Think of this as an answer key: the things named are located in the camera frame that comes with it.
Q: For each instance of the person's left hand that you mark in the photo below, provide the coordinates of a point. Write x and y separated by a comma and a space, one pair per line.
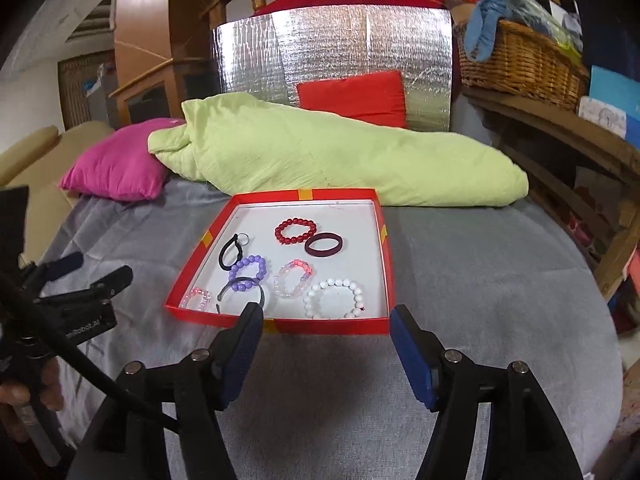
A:
12, 402

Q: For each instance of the blue cloth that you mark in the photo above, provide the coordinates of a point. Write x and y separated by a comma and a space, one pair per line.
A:
482, 20

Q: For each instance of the red cardboard box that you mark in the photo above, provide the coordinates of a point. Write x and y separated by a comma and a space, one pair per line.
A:
350, 327

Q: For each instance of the black hair band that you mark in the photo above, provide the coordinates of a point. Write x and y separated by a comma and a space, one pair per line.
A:
240, 280

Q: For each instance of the red cushion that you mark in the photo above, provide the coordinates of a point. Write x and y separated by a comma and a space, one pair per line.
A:
350, 97

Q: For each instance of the wooden shelf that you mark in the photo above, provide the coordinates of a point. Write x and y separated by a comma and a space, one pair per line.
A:
550, 120

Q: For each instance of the wicker basket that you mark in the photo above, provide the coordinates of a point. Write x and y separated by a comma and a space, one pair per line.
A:
525, 65

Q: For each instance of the beige armchair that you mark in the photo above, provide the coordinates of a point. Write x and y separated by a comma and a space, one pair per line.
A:
30, 160

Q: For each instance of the light blue box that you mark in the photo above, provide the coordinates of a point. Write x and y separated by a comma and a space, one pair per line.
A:
612, 87

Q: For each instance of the wooden cabinet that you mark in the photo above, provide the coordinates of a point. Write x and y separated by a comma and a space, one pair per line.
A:
150, 95

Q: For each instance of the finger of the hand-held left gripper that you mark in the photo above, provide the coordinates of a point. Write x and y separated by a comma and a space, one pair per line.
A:
100, 282
65, 265

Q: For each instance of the light green blanket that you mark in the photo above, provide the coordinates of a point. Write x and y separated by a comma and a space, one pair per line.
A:
325, 160

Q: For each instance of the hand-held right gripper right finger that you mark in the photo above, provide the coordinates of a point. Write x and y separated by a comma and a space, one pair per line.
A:
407, 355

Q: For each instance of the silver foil panel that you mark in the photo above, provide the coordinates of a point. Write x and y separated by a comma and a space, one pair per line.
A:
325, 40

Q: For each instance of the pink pillow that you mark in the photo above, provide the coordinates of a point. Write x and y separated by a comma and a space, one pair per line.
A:
115, 165

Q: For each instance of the dark maroon bangle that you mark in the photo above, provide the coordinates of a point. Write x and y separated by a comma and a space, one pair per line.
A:
312, 251

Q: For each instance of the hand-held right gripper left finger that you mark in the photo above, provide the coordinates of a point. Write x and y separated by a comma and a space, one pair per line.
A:
245, 355

